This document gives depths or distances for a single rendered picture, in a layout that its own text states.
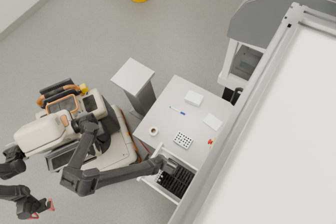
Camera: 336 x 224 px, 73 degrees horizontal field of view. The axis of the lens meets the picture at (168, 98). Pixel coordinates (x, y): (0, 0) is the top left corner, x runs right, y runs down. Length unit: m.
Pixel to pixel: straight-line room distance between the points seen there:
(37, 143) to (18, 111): 1.99
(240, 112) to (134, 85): 1.53
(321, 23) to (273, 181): 0.40
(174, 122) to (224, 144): 1.32
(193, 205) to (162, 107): 1.43
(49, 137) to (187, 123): 0.96
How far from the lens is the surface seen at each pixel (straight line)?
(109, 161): 2.32
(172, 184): 1.55
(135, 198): 2.50
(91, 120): 1.42
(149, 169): 1.19
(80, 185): 1.04
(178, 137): 1.71
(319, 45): 0.68
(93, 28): 3.58
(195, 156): 1.71
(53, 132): 1.34
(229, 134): 0.49
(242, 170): 0.49
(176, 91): 1.89
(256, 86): 0.54
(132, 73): 2.03
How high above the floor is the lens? 2.44
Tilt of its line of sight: 65 degrees down
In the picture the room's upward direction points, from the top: 11 degrees counter-clockwise
